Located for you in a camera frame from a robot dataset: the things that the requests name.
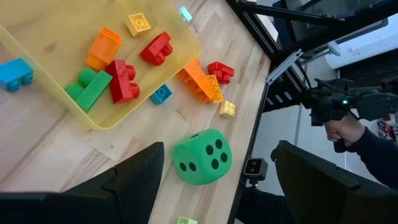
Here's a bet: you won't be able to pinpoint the small light green toy brick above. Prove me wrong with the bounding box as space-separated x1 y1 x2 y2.
176 216 199 224

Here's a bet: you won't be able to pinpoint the small teal toy brick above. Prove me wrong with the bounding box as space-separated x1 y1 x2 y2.
150 83 174 106
0 57 34 93

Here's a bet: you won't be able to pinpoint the large orange toy brick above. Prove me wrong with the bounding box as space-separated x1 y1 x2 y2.
176 58 215 104

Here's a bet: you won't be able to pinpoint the black leader arm handle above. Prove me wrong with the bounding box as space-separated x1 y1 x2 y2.
300 74 398 153

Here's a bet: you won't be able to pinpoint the person's forearm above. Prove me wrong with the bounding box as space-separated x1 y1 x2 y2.
345 126 398 191

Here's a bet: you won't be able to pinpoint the red toy brick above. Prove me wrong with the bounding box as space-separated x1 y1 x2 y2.
104 59 141 104
207 61 236 85
139 30 174 67

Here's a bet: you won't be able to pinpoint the small pale turquoise toy brick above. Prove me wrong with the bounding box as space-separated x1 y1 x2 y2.
178 5 193 23

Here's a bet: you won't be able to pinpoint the yellow-orange long toy brick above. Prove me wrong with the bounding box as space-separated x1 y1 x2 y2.
205 74 224 105

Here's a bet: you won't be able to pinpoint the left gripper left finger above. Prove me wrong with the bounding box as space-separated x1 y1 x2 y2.
0 141 165 224

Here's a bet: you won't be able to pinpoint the pale yellow toy brick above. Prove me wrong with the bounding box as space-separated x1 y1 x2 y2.
219 100 236 118

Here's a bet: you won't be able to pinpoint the table-level camera box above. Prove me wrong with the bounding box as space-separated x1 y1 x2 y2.
242 157 269 187

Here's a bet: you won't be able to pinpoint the black aluminium table frame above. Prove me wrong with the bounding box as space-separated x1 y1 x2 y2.
225 0 398 224

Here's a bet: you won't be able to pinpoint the small yellow toy brick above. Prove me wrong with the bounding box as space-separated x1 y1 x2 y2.
125 12 152 38

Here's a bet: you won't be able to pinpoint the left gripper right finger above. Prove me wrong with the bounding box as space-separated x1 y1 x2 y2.
271 139 398 224

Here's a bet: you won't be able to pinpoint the person's hand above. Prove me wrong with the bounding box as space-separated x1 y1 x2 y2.
322 113 367 147

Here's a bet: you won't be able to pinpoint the yellow translucent tray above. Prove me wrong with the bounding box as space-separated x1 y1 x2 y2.
0 0 202 131

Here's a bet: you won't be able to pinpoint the green foam die black dots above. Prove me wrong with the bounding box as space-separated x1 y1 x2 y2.
172 128 233 186

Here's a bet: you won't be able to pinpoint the silver metal bracket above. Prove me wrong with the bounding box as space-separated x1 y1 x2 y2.
266 49 305 85

